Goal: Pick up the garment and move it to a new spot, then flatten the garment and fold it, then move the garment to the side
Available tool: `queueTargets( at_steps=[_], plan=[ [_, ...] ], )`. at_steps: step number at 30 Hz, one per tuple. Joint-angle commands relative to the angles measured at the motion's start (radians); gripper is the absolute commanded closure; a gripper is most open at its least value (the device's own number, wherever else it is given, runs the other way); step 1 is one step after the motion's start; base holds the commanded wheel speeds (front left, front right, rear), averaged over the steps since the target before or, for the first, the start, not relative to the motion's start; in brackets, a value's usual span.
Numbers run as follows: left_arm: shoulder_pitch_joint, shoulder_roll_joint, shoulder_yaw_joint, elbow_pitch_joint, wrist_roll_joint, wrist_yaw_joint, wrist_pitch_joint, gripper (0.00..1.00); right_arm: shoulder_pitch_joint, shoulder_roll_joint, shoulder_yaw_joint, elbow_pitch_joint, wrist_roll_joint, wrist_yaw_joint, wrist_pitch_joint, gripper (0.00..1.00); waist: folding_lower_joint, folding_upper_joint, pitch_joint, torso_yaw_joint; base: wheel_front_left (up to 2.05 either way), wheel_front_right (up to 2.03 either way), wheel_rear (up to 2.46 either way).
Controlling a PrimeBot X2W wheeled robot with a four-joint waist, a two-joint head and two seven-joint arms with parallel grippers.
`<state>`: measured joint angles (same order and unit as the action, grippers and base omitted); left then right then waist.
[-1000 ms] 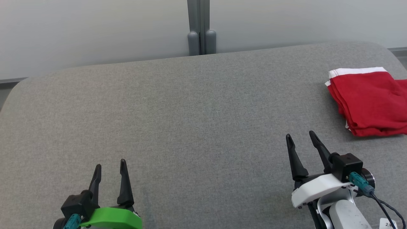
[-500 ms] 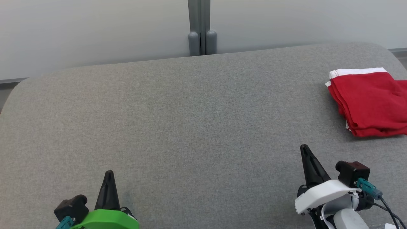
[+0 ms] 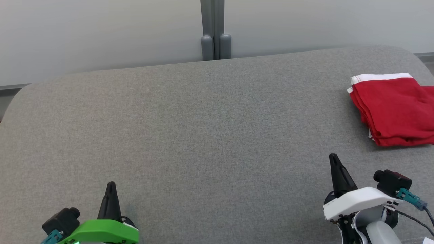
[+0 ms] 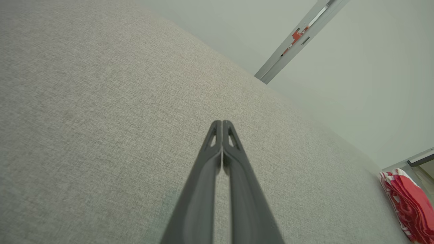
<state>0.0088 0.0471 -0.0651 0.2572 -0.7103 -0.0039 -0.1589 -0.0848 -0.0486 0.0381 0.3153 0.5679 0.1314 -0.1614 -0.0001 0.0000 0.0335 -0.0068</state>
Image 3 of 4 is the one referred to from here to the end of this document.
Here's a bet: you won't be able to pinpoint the grey wall baseboard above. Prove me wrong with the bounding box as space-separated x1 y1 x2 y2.
0 83 32 92
414 52 434 63

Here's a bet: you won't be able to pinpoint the red shorts with white stripe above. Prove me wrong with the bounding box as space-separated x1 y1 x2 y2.
347 73 434 147

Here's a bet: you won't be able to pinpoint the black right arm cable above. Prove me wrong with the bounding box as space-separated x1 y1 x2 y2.
395 206 434 238

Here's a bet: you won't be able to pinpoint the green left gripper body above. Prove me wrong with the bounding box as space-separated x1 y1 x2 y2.
56 217 139 244

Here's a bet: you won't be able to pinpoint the grey partition post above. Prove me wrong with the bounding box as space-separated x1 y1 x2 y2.
200 0 232 61

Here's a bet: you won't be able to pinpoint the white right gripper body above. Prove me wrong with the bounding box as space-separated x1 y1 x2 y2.
323 187 397 221

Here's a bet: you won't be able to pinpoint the teal cable connector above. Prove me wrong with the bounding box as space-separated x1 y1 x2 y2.
41 230 64 244
396 188 428 211

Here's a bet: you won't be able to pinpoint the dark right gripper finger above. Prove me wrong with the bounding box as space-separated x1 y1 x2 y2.
329 153 358 198

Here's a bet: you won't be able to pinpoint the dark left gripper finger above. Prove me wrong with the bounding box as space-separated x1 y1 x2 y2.
97 181 122 221

